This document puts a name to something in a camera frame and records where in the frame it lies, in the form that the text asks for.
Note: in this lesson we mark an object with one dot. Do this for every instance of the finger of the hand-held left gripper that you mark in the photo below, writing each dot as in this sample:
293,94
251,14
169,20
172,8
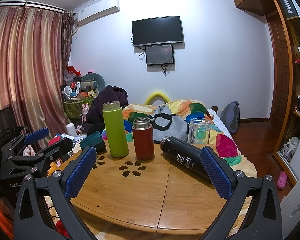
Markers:
58,146
36,135

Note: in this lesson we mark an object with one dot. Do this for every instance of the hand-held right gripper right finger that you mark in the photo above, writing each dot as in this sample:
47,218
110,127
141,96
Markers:
218,173

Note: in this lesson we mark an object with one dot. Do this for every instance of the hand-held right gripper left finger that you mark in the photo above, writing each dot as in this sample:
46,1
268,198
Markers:
79,173

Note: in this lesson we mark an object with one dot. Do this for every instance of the black thermos cup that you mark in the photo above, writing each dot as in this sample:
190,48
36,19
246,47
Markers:
182,155

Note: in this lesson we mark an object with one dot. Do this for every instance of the clear glass cup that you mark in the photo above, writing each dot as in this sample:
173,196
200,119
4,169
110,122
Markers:
199,132

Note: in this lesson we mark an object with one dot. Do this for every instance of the green bottle cup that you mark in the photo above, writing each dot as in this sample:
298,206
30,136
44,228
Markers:
115,130

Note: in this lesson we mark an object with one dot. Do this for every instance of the red thermos cup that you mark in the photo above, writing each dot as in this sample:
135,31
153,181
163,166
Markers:
143,140

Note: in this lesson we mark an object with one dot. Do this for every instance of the white plastic bottle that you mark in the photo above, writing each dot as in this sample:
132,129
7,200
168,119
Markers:
71,130

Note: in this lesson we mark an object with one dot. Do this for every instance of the colourful patterned blanket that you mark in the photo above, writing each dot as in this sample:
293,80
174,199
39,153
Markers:
225,145

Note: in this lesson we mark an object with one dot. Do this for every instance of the dark teal box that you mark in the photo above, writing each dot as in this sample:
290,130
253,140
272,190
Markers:
91,142

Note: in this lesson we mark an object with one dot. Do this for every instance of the green storage basket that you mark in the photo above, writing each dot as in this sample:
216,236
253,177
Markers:
75,107

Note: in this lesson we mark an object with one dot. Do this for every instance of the pink bunny toy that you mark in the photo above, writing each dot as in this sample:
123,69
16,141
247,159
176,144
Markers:
85,111

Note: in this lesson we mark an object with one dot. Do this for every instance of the grey backpack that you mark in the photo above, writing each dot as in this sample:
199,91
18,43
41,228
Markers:
231,117

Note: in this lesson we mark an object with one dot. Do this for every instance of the pink slipper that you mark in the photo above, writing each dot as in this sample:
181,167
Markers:
281,180

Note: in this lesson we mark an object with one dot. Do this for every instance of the pink striped curtain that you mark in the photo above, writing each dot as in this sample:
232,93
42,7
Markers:
27,67

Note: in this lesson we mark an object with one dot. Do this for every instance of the wooden folding table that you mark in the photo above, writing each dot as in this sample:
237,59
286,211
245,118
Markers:
145,195

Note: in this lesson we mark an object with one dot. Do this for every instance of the grey and black garment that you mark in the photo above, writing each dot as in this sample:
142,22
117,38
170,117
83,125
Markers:
170,123

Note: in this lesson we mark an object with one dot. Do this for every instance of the dark purple jacket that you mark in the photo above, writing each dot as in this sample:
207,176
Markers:
110,96

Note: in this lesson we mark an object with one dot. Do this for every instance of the grey plush toy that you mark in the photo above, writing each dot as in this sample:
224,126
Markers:
95,80

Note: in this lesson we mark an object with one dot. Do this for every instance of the white handbag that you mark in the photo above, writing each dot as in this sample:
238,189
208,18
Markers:
290,148

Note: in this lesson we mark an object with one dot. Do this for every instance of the yellow foam tube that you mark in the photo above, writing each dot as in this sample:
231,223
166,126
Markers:
157,95

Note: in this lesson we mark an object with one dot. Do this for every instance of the brown wooden door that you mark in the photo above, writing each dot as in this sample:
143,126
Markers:
277,75

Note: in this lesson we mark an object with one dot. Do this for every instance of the small black monitor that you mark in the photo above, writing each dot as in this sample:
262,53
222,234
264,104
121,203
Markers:
160,54

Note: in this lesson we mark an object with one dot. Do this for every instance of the wooden wardrobe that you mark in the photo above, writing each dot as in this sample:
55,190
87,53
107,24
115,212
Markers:
287,55

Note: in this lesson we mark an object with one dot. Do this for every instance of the white air conditioner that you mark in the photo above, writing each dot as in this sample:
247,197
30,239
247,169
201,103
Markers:
97,10

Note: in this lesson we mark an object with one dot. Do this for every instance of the wall-mounted black television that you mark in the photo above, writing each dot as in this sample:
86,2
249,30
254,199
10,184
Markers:
157,31

